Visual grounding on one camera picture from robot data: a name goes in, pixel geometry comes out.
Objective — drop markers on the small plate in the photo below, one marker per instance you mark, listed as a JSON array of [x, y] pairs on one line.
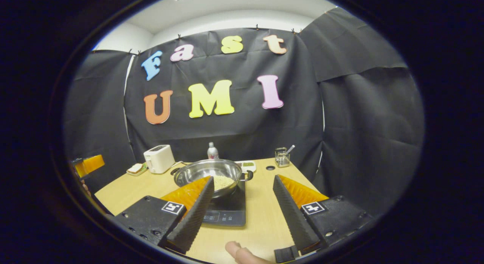
[[141, 172]]

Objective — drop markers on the black induction cooktop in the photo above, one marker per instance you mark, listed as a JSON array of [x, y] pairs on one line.
[[227, 215]]

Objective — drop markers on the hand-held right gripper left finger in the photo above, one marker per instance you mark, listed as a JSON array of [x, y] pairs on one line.
[[193, 218]]

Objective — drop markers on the metal spoon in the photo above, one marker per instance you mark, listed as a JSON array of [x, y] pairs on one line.
[[290, 148]]

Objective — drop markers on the row of black cloth clips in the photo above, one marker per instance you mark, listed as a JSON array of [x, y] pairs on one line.
[[257, 27]]

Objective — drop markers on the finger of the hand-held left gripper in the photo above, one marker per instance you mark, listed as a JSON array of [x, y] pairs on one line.
[[90, 163]]

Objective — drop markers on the white toaster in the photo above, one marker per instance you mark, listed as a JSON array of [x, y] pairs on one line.
[[160, 160]]

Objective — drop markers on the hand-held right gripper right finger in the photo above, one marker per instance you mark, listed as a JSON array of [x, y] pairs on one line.
[[291, 215]]

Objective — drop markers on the pile of yellow soybeans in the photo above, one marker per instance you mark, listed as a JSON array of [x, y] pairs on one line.
[[225, 182]]

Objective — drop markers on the stainless steel pot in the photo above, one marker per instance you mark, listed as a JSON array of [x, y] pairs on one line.
[[200, 171]]

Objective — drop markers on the bread slice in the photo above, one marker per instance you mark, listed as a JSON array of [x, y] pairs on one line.
[[135, 168]]

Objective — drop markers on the black backdrop cloth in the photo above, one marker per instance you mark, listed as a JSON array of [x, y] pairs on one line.
[[245, 131]]

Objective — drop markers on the small bottle with label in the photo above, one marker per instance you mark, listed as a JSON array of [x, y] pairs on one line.
[[213, 152]]

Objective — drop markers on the white divided tray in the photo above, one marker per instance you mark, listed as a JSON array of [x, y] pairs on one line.
[[249, 168]]

